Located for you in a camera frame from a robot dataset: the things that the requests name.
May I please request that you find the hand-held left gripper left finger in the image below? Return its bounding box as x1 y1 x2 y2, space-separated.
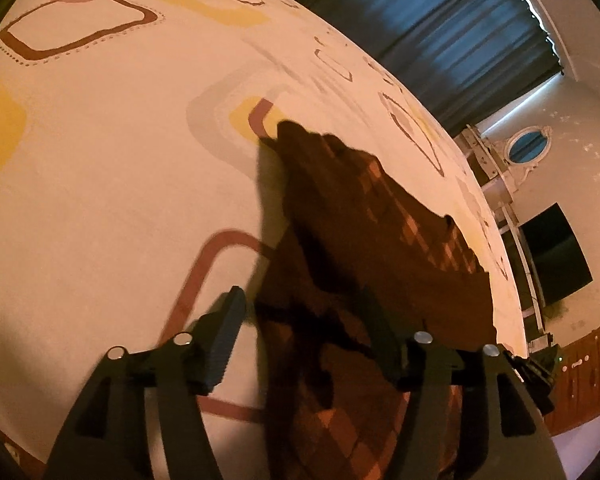
42 286 247 480

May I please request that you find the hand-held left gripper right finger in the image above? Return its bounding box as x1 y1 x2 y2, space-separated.
360 287 568 480

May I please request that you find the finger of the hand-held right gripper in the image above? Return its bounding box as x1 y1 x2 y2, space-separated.
502 351 532 378

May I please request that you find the brown checkered garment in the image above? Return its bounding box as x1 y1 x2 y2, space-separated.
252 120 498 480

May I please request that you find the wooden cabinet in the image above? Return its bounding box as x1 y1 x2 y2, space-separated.
545 322 600 436

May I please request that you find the black television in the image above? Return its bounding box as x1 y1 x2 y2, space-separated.
520 202 593 306

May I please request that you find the patterned white bedsheet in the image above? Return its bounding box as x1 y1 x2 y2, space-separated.
0 0 528 466

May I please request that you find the blue curtain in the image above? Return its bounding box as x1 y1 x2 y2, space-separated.
292 0 566 136

